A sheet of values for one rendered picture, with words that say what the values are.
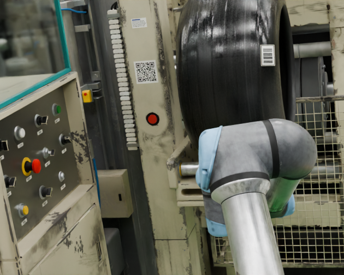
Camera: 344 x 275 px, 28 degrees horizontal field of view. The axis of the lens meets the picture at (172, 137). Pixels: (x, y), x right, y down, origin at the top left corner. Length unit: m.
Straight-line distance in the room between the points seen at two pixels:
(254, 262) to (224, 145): 0.22
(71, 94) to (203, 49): 0.45
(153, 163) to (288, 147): 1.07
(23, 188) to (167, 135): 0.59
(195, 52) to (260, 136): 0.74
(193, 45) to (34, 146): 0.54
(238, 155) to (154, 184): 1.10
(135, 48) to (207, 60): 0.34
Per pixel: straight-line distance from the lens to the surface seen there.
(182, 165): 2.22
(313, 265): 2.83
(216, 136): 1.30
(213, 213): 1.68
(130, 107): 2.30
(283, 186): 1.50
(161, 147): 2.30
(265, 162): 1.30
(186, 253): 2.43
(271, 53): 1.97
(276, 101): 2.00
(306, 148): 1.34
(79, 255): 2.12
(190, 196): 2.22
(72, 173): 2.19
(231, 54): 1.97
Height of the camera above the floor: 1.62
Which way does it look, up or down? 16 degrees down
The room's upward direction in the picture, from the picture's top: 8 degrees counter-clockwise
